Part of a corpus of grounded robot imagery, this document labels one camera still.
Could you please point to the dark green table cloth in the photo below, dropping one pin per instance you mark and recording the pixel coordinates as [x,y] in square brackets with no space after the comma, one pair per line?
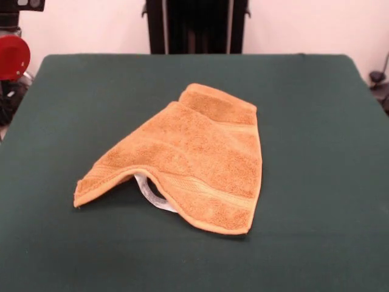
[91,243]

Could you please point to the orange terry towel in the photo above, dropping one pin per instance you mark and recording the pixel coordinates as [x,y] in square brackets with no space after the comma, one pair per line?
[197,158]

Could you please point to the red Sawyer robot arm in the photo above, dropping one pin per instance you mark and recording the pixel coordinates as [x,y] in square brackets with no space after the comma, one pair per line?
[9,16]

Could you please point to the black upright stand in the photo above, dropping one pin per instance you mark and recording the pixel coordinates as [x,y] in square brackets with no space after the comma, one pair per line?
[197,27]

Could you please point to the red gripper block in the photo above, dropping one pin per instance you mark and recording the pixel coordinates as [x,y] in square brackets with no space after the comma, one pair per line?
[12,57]

